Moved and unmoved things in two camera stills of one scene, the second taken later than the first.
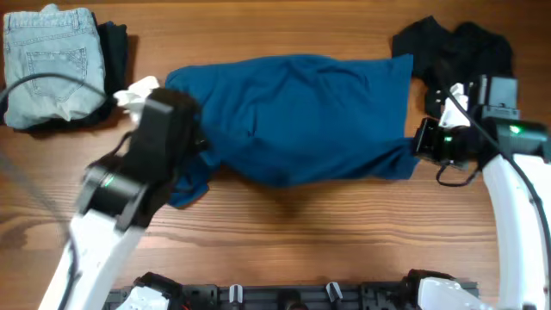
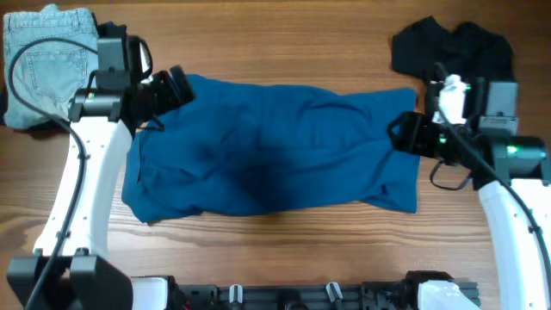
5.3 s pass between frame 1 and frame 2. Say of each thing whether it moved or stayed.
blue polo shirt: moved
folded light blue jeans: stayed
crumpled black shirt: stayed
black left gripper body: moved
